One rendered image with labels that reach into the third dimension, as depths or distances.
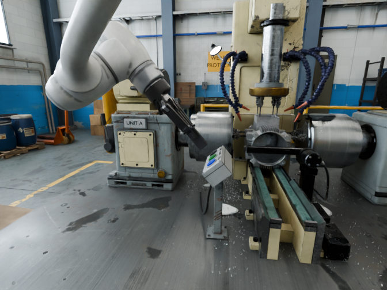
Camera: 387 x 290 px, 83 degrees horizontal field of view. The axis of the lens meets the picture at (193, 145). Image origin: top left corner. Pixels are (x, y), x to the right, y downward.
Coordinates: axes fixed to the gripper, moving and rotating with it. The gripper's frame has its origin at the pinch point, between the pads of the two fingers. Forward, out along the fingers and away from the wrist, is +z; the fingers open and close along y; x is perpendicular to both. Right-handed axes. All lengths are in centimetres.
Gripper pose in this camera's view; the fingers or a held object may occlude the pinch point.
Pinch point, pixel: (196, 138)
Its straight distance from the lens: 67.8
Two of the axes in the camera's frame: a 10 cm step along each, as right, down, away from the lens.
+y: 1.5, -2.5, 9.6
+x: -7.6, 5.9, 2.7
